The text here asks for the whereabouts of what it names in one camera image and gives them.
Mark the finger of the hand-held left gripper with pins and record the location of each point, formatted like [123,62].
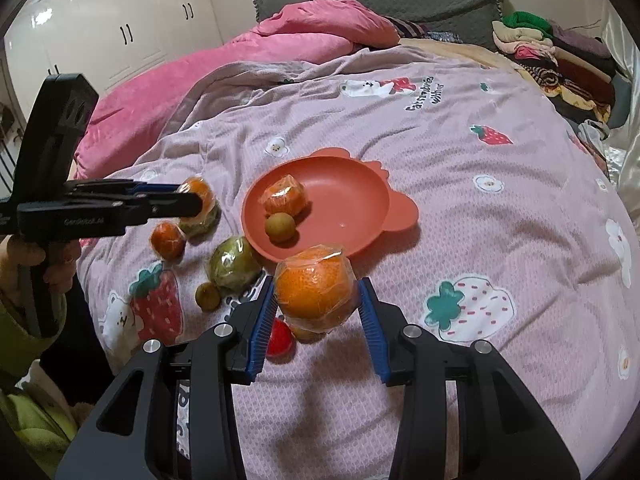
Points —
[175,204]
[155,188]

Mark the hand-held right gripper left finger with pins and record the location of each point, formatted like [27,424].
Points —
[265,325]

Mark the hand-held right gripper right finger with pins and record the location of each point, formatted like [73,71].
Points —
[370,325]

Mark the small red tomato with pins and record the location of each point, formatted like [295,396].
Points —
[279,340]

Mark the green pear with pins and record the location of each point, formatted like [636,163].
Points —
[205,223]
[232,262]

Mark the large orange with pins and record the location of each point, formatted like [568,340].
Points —
[312,285]

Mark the orange-red bear-shaped plate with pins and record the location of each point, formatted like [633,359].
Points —
[345,195]

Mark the person's left forearm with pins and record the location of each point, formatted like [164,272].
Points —
[15,335]

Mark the person's left hand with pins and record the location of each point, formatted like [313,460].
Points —
[60,270]

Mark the white wardrobe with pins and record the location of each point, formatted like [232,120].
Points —
[100,20]

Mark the pink quilt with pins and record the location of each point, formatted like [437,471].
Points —
[200,70]

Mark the lilac printed blanket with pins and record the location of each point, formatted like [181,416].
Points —
[450,185]

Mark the person's light green clothing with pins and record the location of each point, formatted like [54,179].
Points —
[35,420]

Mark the beige bed sheet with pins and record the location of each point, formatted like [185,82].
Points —
[450,47]

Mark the dark patterned cloth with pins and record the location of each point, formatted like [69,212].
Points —
[425,30]

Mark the grey quilted headboard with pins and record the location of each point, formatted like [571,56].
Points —
[400,0]

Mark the stack of folded clothes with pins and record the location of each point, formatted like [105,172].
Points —
[550,60]

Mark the cream satin curtain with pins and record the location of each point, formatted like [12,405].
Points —
[627,110]

